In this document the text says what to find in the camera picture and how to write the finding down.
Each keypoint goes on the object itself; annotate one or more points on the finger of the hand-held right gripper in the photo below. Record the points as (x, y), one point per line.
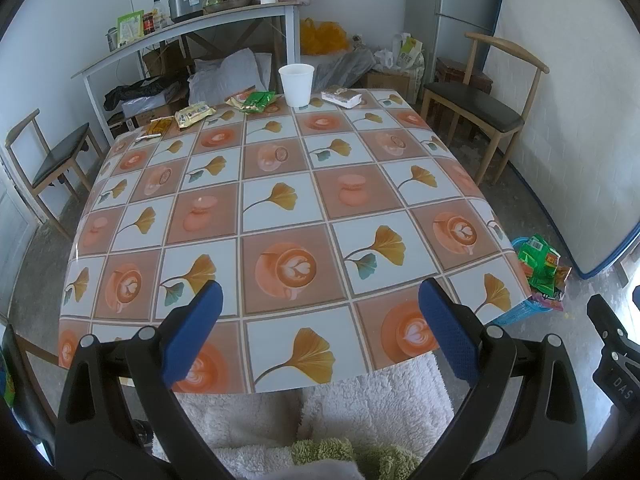
(607, 325)
(636, 296)

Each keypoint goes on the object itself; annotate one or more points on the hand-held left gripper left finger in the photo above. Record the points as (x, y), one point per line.
(192, 330)

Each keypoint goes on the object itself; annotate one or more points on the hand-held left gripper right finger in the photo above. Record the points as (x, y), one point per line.
(450, 340)

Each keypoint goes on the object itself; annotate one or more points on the orange snack packet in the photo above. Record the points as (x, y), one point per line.
(564, 275)

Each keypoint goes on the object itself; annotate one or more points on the blue plastic waste basket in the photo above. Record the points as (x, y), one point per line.
(520, 312)

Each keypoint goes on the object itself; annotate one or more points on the green snack bag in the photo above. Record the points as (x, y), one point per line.
(535, 265)

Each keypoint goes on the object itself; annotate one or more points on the white fluffy towel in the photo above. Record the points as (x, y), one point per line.
(360, 410)

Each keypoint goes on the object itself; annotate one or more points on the green fluffy cloth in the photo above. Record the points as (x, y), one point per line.
(350, 455)

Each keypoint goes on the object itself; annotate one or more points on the small orange packet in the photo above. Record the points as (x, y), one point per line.
(157, 127)

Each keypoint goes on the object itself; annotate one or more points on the yellow green snack packet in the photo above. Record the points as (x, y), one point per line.
(195, 116)

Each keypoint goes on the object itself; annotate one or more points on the wooden chair with black seat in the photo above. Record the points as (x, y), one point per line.
(60, 155)
(475, 105)

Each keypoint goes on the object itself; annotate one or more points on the tan snack packet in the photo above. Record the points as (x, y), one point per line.
(235, 101)

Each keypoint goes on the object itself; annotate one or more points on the black bag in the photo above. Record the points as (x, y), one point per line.
(135, 91)

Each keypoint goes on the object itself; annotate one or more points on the large white sack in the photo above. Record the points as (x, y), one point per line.
(225, 77)

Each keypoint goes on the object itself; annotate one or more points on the cardboard box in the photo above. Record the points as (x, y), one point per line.
(160, 60)
(387, 82)

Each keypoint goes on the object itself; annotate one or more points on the small white box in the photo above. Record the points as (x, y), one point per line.
(342, 97)

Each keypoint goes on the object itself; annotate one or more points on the white paper cup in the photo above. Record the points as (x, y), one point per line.
(296, 85)

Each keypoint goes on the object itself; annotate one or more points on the dark wooden stool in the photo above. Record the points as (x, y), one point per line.
(460, 70)

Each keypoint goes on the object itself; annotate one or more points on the white plastic bag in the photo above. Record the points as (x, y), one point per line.
(385, 59)

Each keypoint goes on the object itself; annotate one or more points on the green white paper sack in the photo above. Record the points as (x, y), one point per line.
(410, 52)

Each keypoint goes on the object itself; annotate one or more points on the grey plastic bag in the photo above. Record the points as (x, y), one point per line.
(345, 67)

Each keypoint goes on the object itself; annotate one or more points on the small metal cup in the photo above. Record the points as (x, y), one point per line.
(112, 40)

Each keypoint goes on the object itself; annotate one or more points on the dark sauce jar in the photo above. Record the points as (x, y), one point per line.
(148, 24)

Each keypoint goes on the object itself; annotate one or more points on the clear plastic bottle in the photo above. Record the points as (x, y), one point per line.
(160, 15)

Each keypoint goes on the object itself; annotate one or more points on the yellow plastic bag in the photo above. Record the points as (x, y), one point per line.
(325, 37)

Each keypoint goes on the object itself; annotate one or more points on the brown serving tray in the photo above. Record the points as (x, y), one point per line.
(225, 6)

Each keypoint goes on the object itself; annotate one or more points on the grey rice cooker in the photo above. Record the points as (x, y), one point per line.
(195, 0)

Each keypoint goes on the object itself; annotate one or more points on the white frame side table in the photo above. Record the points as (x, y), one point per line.
(200, 22)

